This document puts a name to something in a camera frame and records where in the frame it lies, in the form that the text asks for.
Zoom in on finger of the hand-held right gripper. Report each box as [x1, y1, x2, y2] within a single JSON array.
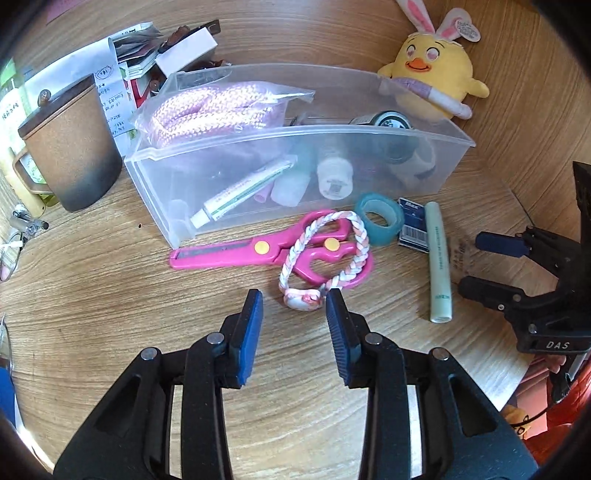
[[458, 275, 523, 315], [475, 231, 532, 259]]

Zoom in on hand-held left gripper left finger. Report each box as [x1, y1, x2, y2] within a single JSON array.
[[54, 289, 265, 480]]

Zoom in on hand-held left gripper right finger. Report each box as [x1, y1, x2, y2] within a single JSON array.
[[325, 290, 539, 480]]

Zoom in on pink white braided bracelet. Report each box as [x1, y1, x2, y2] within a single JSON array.
[[278, 210, 372, 312]]

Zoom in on white ointment tube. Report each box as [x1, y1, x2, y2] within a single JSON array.
[[189, 157, 296, 228]]

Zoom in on small white cylinder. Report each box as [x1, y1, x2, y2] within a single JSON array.
[[271, 173, 309, 206]]

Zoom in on white pill bottle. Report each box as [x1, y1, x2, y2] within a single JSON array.
[[316, 157, 355, 200]]

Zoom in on dark green bottle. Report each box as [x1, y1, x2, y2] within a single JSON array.
[[348, 111, 414, 162]]

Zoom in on clear plastic drawer bin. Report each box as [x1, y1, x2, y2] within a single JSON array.
[[124, 63, 476, 250]]

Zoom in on pink rope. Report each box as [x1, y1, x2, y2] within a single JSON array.
[[134, 80, 317, 148]]

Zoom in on person's right hand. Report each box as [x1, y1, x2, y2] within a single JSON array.
[[531, 353, 572, 376]]

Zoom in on pale green tube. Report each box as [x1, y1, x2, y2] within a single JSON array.
[[425, 202, 453, 324]]

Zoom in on pink scissors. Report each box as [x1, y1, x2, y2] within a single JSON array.
[[169, 210, 375, 289]]

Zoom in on blue staples box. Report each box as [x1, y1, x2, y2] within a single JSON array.
[[397, 198, 435, 252]]

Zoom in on teal tape roll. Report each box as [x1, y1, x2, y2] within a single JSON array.
[[355, 193, 406, 247]]

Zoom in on yellow chick plush toy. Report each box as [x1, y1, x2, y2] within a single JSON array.
[[378, 0, 490, 121]]

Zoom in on eyeglasses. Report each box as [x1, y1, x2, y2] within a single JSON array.
[[0, 231, 29, 283]]

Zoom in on brown lidded mug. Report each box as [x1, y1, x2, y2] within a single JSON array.
[[10, 74, 123, 213]]

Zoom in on white rectangular box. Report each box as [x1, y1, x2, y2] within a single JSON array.
[[154, 27, 218, 75]]

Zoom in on pile of papers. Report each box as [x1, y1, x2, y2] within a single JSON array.
[[0, 23, 162, 158]]

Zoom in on green spray bottle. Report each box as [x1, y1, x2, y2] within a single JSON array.
[[0, 60, 29, 158]]

